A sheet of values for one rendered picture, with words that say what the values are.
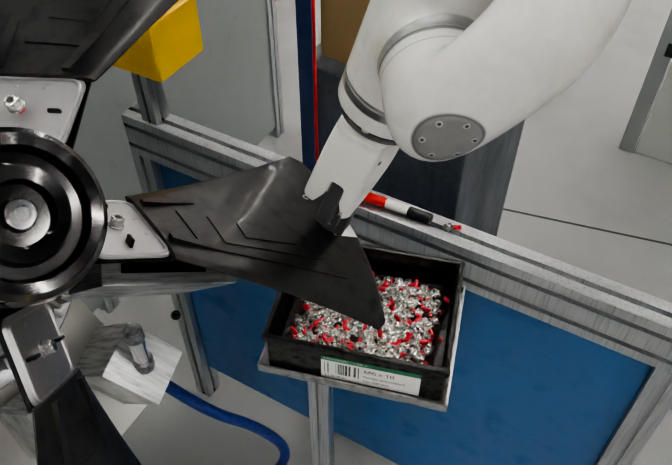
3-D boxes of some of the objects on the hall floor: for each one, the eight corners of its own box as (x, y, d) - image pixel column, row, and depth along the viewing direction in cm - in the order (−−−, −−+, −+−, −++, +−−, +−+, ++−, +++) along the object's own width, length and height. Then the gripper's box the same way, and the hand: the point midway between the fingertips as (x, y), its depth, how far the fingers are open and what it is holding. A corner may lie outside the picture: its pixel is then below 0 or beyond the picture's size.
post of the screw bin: (316, 549, 147) (304, 329, 90) (320, 535, 150) (310, 310, 92) (330, 552, 147) (327, 333, 89) (334, 538, 149) (332, 315, 91)
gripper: (386, 177, 52) (325, 295, 66) (461, 77, 61) (393, 199, 75) (303, 125, 53) (260, 252, 67) (389, 33, 62) (335, 162, 76)
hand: (336, 213), depth 70 cm, fingers closed
